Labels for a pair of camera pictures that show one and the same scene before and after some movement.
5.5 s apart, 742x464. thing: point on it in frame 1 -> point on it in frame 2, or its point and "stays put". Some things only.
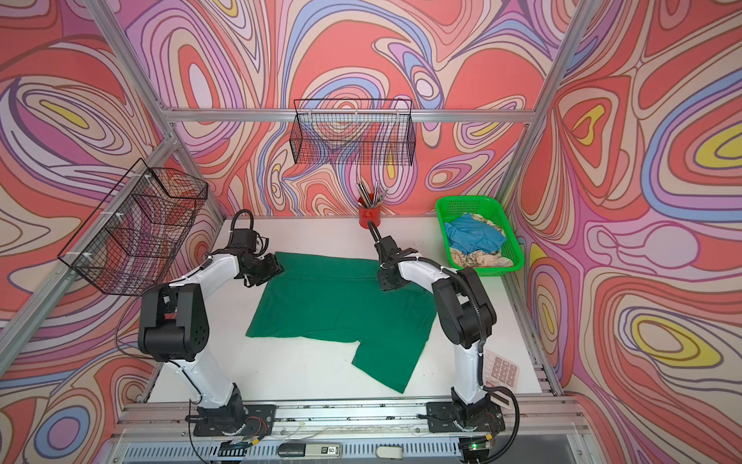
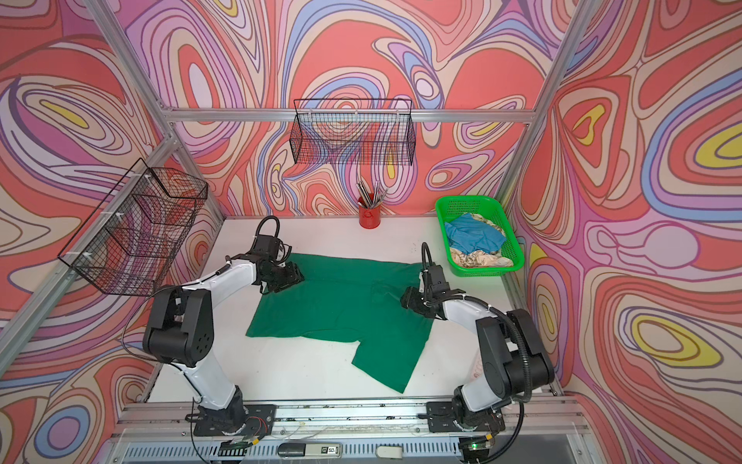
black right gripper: x=386 y=285 -> x=412 y=301
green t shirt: x=327 y=299 stays put
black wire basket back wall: x=353 y=131 stays put
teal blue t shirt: x=467 y=235 stays put
